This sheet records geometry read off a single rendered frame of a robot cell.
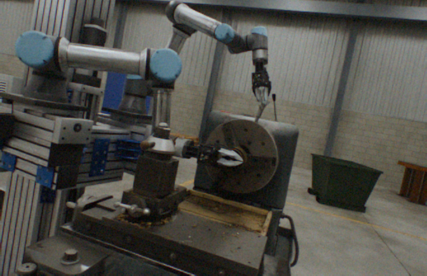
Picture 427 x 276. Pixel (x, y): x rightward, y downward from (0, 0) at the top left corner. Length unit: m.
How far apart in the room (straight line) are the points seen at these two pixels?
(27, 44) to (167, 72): 0.44
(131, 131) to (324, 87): 10.20
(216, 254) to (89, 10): 1.29
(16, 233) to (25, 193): 0.20
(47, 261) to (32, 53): 0.68
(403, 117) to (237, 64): 6.25
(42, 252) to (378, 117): 11.23
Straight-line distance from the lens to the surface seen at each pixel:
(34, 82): 1.24
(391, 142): 11.59
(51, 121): 1.14
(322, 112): 11.22
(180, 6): 1.52
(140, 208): 0.63
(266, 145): 1.17
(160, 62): 1.04
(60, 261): 0.63
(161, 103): 1.19
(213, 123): 1.37
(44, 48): 1.09
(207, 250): 0.58
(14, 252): 1.75
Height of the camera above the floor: 1.22
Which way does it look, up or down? 3 degrees down
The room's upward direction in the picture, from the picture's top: 11 degrees clockwise
